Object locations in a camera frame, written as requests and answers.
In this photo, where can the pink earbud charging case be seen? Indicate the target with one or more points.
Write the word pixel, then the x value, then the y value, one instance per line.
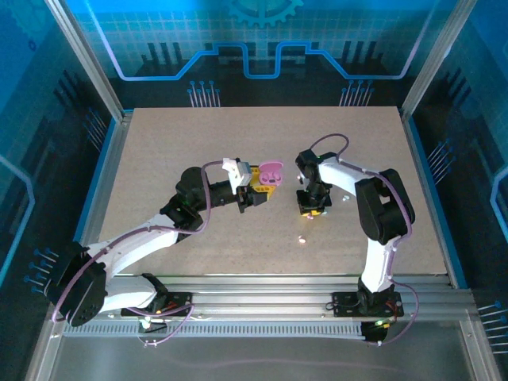
pixel 274 166

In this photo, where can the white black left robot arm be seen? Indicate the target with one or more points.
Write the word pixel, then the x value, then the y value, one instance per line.
pixel 131 248

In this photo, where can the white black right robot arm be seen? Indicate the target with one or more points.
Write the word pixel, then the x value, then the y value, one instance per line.
pixel 341 172

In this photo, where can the aluminium table side rail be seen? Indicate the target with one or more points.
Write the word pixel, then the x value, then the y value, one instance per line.
pixel 424 178
pixel 112 166

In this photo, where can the aluminium front mounting rail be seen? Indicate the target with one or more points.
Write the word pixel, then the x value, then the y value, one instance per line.
pixel 258 293

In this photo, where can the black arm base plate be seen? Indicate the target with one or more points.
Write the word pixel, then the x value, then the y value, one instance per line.
pixel 180 301
pixel 345 309

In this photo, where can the aluminium frame post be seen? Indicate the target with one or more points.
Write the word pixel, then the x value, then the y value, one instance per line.
pixel 433 59
pixel 85 59

